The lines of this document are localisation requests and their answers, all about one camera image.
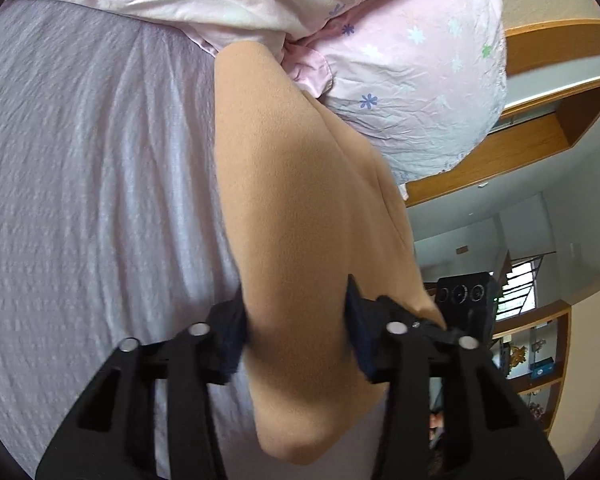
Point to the wooden headboard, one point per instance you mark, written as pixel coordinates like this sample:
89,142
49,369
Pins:
525,125

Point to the blue box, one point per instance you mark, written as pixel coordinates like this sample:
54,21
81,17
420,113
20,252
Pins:
542,370

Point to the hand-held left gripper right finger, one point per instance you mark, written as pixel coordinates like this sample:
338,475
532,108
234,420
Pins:
362,332

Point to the tan cloth garment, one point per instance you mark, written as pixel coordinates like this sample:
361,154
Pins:
300,220

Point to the pink floral pillow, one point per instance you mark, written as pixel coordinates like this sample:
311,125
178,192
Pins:
415,75

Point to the person's right hand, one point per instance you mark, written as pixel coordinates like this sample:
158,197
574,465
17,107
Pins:
436,422

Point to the wooden shelf unit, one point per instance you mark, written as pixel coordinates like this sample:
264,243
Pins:
535,355

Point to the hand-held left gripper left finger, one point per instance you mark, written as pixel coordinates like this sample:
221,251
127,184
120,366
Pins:
232,332

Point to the grey textured bed sheet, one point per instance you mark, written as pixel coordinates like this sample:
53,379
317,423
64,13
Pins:
95,220

